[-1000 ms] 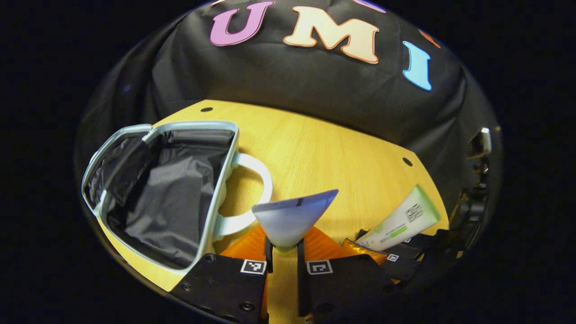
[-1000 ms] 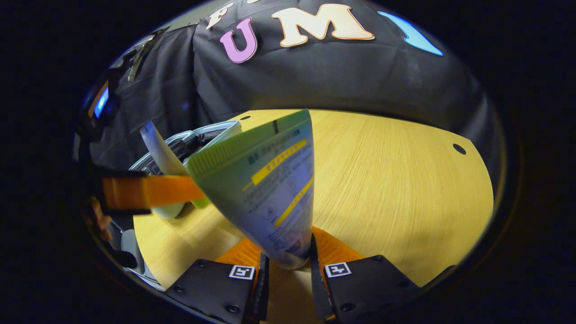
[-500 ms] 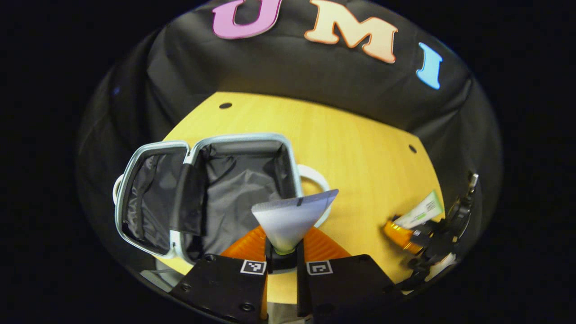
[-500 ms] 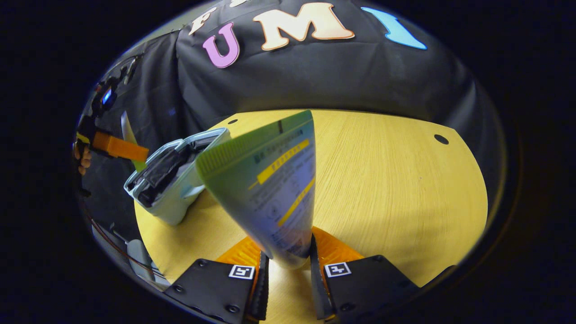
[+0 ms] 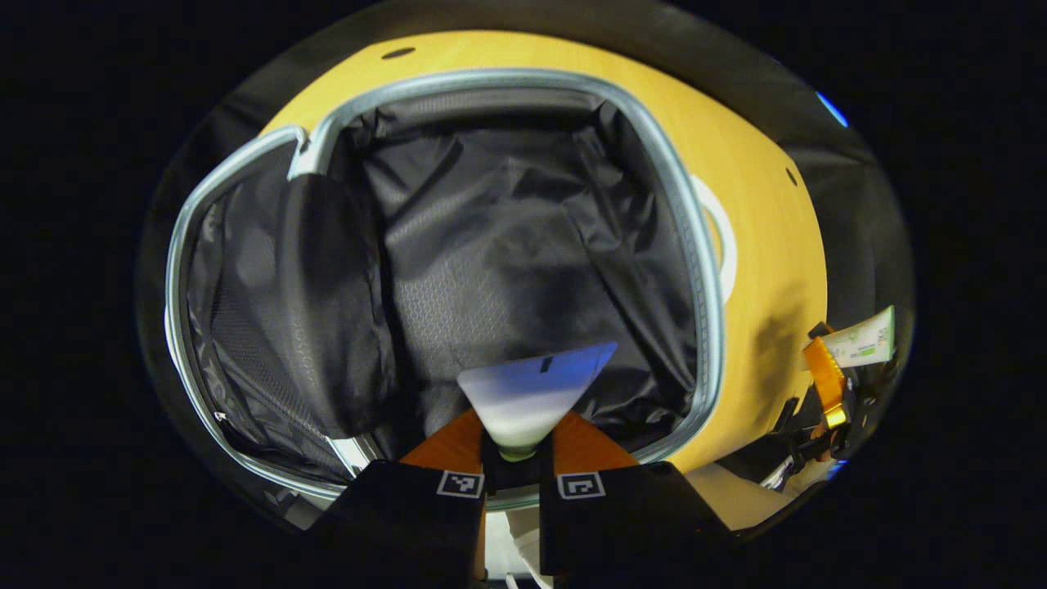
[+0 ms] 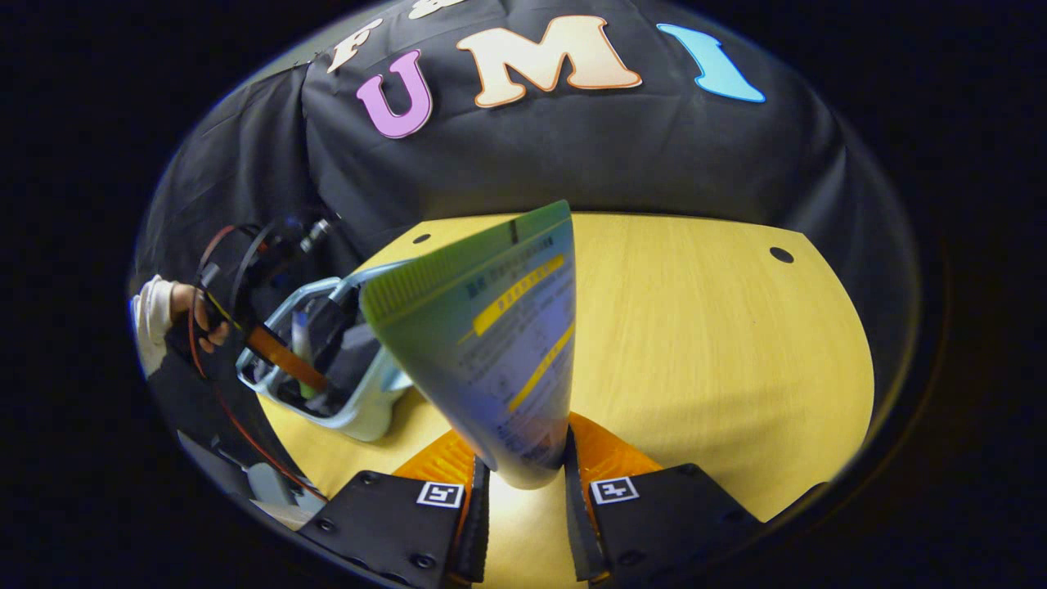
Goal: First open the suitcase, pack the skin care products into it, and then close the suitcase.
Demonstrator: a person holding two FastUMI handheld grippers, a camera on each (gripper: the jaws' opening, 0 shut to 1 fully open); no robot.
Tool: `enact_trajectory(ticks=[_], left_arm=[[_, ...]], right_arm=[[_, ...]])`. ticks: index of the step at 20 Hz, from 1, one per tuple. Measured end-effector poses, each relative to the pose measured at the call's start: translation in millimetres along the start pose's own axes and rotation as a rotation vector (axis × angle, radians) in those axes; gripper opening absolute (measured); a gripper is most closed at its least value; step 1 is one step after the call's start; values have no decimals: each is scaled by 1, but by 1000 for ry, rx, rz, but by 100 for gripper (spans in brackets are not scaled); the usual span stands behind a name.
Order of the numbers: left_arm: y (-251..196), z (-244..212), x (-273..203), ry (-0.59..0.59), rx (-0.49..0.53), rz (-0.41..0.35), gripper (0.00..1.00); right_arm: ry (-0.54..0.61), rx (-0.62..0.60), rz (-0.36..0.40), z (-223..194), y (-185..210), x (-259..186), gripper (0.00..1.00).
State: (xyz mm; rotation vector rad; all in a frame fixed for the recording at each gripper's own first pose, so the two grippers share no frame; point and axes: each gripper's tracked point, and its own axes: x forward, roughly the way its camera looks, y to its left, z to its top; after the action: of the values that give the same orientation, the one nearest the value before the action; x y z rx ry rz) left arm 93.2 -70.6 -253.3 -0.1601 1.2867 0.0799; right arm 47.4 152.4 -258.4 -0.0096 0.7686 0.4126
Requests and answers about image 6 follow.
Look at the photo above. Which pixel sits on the white green tube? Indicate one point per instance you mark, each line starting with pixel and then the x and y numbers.
pixel 301 343

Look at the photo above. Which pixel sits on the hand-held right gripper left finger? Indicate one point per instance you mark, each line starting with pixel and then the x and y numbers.
pixel 474 523

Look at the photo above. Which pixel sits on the light blue suitcase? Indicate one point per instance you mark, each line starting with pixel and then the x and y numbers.
pixel 368 409

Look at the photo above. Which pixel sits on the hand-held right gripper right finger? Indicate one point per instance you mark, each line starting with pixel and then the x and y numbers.
pixel 579 523

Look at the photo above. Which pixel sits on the green blue tube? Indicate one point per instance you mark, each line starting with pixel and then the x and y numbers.
pixel 491 343

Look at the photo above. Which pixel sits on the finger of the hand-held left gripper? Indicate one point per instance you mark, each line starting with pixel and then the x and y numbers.
pixel 282 353

